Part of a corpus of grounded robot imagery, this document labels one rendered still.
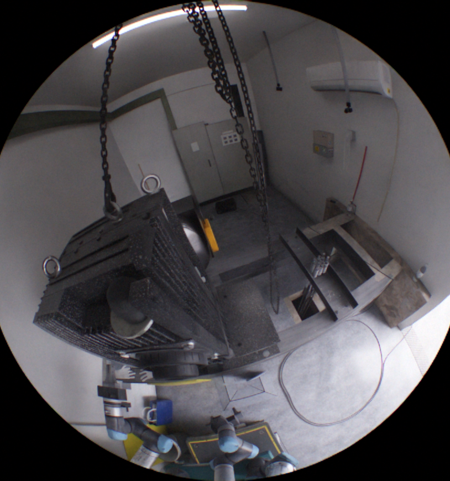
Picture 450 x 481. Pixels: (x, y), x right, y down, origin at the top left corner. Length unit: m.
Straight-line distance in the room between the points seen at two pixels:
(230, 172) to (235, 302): 2.87
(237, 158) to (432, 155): 3.11
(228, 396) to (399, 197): 2.37
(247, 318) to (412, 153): 1.71
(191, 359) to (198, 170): 3.16
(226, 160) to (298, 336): 3.10
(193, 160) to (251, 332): 2.98
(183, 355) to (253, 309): 0.56
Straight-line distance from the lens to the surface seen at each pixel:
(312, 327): 1.20
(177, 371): 0.53
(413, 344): 2.54
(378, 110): 1.77
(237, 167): 3.51
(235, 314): 0.96
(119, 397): 0.74
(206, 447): 1.70
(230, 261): 1.48
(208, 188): 3.50
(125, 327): 0.38
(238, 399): 1.81
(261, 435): 1.57
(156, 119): 3.48
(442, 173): 1.59
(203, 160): 3.31
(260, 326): 0.92
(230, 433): 0.86
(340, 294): 1.34
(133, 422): 0.84
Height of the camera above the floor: 1.78
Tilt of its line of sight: 42 degrees down
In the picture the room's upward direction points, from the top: 18 degrees counter-clockwise
